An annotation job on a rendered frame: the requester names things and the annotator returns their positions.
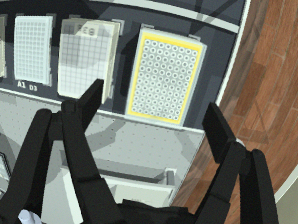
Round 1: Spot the white ready button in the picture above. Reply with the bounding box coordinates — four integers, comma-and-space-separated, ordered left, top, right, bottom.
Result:
0, 188, 6, 200

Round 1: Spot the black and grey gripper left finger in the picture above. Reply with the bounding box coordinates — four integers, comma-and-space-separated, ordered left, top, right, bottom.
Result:
0, 78, 128, 224

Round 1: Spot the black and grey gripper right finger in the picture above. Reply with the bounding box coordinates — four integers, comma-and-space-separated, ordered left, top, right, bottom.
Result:
194, 102, 279, 224

